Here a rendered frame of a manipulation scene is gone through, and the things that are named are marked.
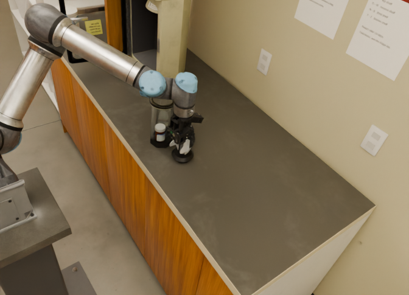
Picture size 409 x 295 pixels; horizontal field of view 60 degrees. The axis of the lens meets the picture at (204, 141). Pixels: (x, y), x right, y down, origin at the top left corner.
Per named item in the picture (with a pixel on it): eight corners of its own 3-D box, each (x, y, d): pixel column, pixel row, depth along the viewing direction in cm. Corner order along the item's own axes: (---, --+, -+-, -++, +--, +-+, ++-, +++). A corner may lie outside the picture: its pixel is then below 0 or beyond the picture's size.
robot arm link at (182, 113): (184, 94, 130) (200, 104, 126) (182, 104, 133) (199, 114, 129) (169, 102, 125) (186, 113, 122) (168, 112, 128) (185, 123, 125)
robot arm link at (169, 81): (139, 71, 114) (173, 75, 114) (143, 75, 125) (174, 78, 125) (136, 95, 114) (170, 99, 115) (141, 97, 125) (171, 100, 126)
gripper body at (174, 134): (165, 137, 135) (166, 113, 127) (180, 128, 140) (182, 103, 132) (179, 148, 132) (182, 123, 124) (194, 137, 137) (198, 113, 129)
